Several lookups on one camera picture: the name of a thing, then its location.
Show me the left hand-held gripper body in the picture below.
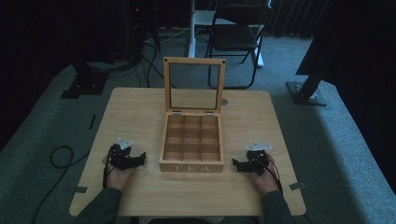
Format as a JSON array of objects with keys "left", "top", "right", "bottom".
[{"left": 108, "top": 137, "right": 138, "bottom": 172}]

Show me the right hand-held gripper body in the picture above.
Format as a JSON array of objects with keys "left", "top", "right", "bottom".
[{"left": 245, "top": 141, "right": 273, "bottom": 176}]

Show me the wooden tea box with lid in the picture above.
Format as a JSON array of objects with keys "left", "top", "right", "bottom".
[{"left": 158, "top": 56, "right": 227, "bottom": 174}]

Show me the person's left hand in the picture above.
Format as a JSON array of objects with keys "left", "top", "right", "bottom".
[{"left": 102, "top": 154, "right": 135, "bottom": 191}]

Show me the person's right hand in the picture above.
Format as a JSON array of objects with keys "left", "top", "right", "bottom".
[{"left": 249, "top": 153, "right": 281, "bottom": 196}]

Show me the grey tape strip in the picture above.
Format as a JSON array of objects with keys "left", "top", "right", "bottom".
[
  {"left": 288, "top": 181, "right": 308, "bottom": 191},
  {"left": 66, "top": 185, "right": 89, "bottom": 196}
]

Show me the black stand with flat base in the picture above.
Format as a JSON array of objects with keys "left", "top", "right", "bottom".
[{"left": 60, "top": 46, "right": 110, "bottom": 101}]

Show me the black slanted stand with base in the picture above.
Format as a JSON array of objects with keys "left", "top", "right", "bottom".
[{"left": 285, "top": 29, "right": 329, "bottom": 107}]

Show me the black folding chair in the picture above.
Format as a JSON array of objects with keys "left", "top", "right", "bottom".
[
  {"left": 205, "top": 2, "right": 276, "bottom": 91},
  {"left": 187, "top": 0, "right": 266, "bottom": 69}
]

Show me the dark curtain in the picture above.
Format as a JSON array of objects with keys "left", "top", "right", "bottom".
[{"left": 266, "top": 0, "right": 334, "bottom": 39}]

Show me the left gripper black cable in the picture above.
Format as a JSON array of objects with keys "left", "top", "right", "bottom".
[{"left": 103, "top": 154, "right": 112, "bottom": 189}]

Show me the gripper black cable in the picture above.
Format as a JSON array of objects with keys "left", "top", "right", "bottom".
[
  {"left": 103, "top": 154, "right": 112, "bottom": 189},
  {"left": 255, "top": 158, "right": 284, "bottom": 194}
]

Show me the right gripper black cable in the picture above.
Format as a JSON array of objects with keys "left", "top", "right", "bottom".
[{"left": 255, "top": 158, "right": 284, "bottom": 194}]

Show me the black cable on floor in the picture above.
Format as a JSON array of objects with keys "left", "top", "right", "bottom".
[{"left": 32, "top": 145, "right": 92, "bottom": 224}]

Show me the bundle of black cables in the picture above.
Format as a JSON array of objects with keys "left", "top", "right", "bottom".
[{"left": 135, "top": 36, "right": 177, "bottom": 89}]

